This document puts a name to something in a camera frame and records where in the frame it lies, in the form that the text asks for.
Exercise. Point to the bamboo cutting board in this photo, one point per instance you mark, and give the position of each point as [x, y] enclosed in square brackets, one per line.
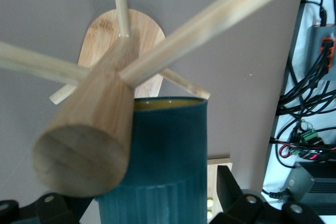
[223, 162]

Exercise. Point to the black ribbed electronics box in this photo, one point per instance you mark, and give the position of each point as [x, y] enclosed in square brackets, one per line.
[312, 182]

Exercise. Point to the grey box with orange connector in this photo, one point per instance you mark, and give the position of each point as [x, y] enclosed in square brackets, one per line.
[319, 51]

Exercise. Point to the wooden mug rack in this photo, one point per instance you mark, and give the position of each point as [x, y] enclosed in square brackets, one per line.
[86, 142]

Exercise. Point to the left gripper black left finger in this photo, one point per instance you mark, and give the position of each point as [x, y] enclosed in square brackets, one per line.
[47, 211]

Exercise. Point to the green terminal connector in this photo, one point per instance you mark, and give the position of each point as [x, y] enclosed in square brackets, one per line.
[309, 135]

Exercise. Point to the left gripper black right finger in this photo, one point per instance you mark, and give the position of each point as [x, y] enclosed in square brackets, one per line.
[244, 211]

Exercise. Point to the dark teal ribbed mug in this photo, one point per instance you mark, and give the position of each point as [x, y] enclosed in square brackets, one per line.
[168, 142]

